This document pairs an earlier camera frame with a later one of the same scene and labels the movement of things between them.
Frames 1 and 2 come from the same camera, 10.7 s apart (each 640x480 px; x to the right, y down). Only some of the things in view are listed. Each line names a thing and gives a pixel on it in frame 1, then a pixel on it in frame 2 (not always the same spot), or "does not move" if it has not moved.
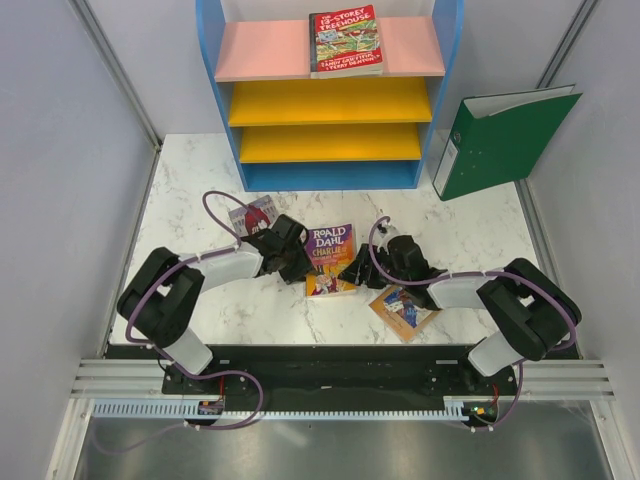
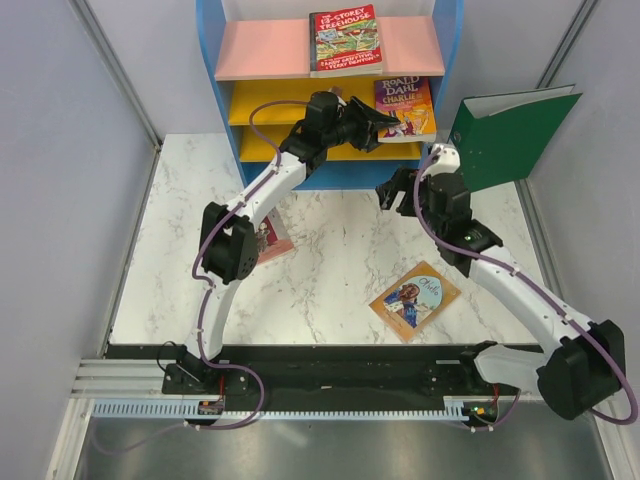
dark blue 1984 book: x=347 y=74 does not move
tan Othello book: x=401 y=309 does not move
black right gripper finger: x=363 y=267 → x=386 y=193
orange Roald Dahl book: x=332 y=248 → x=409 y=101
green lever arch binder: x=497 y=139 does not move
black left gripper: x=303 y=268 → x=367 y=135
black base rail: x=351 y=373 does not move
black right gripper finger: x=371 y=283 → x=407 y=205
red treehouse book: x=344 y=43 does not move
